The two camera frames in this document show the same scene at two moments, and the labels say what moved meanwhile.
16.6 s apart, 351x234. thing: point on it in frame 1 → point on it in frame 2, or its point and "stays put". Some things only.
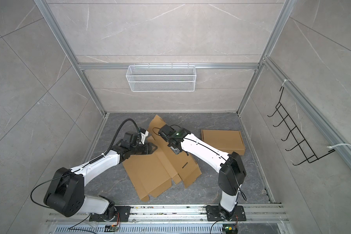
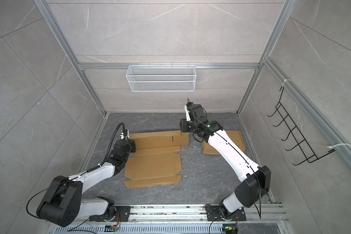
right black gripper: [175, 152] → [183, 124]
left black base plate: [122, 215] stays put
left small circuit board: [112, 227] stays put
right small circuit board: [229, 228] stays put
